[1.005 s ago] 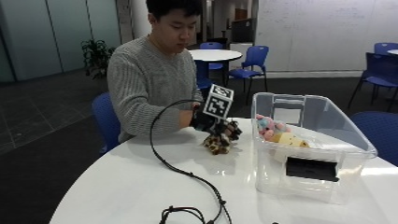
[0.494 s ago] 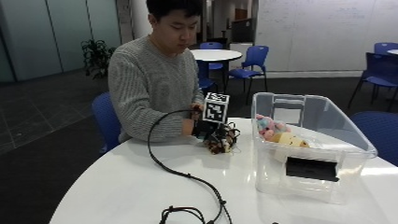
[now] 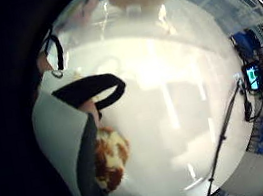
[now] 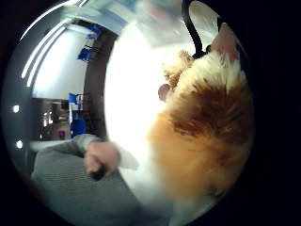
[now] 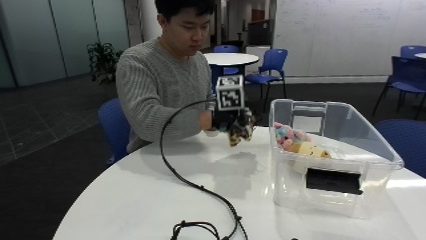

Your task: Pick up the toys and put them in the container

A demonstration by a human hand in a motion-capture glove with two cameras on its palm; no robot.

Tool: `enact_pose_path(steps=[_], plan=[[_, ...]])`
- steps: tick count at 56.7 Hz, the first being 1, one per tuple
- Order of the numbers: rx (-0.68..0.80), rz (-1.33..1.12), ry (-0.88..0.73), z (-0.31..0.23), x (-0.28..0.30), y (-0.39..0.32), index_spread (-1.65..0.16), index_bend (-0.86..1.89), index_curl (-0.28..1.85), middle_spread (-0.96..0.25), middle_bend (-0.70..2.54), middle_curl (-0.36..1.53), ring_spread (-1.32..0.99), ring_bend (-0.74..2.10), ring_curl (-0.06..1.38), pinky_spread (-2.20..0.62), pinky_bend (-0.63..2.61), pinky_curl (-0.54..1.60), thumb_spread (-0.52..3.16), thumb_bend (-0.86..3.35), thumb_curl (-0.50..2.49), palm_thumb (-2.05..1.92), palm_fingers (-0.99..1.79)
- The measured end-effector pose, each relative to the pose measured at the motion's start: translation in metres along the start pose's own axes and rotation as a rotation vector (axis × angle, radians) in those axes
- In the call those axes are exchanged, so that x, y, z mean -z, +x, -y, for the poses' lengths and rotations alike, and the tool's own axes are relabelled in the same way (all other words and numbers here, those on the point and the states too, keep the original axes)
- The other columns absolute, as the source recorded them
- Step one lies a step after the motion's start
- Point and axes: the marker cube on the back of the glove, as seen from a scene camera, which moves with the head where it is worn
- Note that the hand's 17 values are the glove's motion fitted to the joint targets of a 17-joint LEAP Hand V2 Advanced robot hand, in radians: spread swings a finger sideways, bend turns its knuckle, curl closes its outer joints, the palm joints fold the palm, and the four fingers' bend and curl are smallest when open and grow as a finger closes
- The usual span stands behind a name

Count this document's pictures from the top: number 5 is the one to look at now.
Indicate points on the the person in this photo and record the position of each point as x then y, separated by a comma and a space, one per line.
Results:
154, 83

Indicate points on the clear plastic storage bin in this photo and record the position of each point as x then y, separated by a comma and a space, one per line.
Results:
327, 156

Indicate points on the white marker cube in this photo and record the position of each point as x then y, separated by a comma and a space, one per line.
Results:
229, 93

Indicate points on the black label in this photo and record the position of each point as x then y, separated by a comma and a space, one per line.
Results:
332, 181

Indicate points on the blue chair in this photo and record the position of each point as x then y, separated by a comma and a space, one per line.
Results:
270, 66
406, 143
114, 128
226, 55
406, 81
412, 50

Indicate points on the pink and blue soft toy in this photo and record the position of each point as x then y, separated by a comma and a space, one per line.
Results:
287, 135

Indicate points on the yellow soft toy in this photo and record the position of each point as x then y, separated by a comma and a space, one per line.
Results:
310, 150

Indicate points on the whiteboard wall panel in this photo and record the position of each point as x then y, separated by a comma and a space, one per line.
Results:
346, 36

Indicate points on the potted green plant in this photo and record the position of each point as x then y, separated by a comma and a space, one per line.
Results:
102, 61

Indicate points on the round white table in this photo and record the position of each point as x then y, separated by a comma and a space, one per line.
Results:
230, 59

